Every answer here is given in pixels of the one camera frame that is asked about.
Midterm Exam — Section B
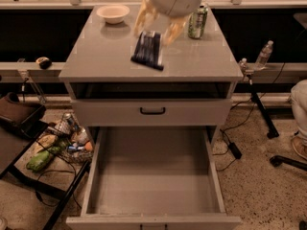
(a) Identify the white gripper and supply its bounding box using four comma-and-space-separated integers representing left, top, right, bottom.
133, 0, 201, 46

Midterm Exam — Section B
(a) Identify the dark blue snack bar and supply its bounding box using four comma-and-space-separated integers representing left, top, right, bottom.
130, 31, 164, 71

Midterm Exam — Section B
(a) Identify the grey drawer cabinet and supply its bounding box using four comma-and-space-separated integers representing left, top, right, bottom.
59, 3, 244, 136

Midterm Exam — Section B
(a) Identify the closed grey middle drawer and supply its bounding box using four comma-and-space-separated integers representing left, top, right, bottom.
72, 99, 232, 127

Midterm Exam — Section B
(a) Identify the open grey bottom drawer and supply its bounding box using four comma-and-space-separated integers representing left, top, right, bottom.
66, 126, 241, 230

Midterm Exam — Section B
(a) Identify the green soda can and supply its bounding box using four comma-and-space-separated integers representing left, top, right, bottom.
188, 5, 208, 39

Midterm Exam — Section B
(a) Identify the white paper bowl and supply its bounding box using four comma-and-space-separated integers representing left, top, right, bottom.
96, 5, 130, 25

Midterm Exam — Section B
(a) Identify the metal clamp stand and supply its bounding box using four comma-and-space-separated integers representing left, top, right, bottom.
239, 58, 279, 139

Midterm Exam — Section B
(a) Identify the clear plastic water bottle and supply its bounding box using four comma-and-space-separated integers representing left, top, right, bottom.
255, 40, 273, 70

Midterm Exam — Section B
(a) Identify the black tape measure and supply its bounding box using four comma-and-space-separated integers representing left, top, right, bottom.
35, 57, 52, 70

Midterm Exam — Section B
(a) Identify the black power adapter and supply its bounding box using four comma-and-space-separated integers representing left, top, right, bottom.
228, 143, 242, 159

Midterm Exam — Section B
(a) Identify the yellow chip bag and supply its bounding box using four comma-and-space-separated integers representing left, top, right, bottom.
34, 134, 58, 153

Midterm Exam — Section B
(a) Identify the black side cart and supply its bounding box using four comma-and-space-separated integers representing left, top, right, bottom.
0, 93, 90, 230

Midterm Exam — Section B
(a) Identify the black chair base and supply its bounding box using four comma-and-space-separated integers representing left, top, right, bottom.
270, 155, 307, 172

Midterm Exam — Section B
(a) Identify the person's shoe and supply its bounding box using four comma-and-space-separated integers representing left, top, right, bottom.
292, 136, 307, 160

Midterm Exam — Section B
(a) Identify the green snack bag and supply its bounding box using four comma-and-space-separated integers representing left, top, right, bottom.
26, 147, 60, 173

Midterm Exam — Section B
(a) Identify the black drawer handle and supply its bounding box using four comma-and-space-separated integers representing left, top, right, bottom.
139, 107, 166, 115

